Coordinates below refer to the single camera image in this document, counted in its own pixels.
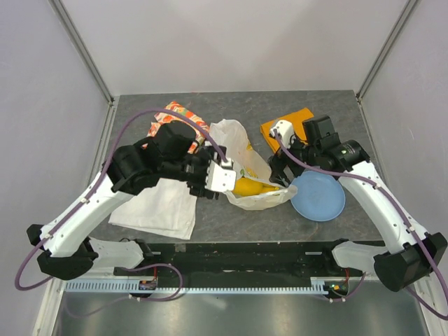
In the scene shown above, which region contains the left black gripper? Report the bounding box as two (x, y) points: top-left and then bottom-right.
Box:
(162, 145), (227, 200)

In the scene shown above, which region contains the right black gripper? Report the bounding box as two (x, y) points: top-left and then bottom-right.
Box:
(267, 131), (321, 188)

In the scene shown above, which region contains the white plastic bag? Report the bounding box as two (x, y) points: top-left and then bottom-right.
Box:
(209, 120), (298, 211)

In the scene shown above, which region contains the large yellow banana bunch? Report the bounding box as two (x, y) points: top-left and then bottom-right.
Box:
(232, 177), (279, 197)

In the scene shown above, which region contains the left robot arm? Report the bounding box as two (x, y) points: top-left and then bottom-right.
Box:
(27, 122), (231, 280)

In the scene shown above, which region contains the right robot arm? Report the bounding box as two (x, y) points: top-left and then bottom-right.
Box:
(269, 115), (447, 292)

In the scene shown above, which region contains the white cloth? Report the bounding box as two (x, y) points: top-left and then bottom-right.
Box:
(108, 178), (197, 240)

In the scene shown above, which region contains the blue plate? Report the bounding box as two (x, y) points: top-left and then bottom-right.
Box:
(290, 170), (346, 222)

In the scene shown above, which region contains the orange cloth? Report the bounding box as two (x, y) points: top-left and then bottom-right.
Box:
(259, 106), (314, 154)

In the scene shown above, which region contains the floral patterned cloth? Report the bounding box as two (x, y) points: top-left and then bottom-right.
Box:
(147, 101), (209, 154)

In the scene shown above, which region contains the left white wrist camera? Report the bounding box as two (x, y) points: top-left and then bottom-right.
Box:
(205, 159), (237, 193)

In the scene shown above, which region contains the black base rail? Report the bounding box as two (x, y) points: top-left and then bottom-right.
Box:
(113, 239), (386, 284)

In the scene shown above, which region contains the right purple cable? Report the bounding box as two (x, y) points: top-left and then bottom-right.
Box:
(272, 129), (448, 320)

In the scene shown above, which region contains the right aluminium frame post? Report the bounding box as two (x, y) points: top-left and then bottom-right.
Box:
(356, 0), (421, 101)

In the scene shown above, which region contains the aluminium frame post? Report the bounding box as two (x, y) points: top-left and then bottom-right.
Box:
(47, 0), (116, 106)
(356, 0), (421, 101)

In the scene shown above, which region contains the light blue cable duct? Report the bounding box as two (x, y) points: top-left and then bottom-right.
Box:
(64, 279), (328, 295)

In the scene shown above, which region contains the left aluminium frame post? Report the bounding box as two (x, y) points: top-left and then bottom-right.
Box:
(47, 0), (116, 106)

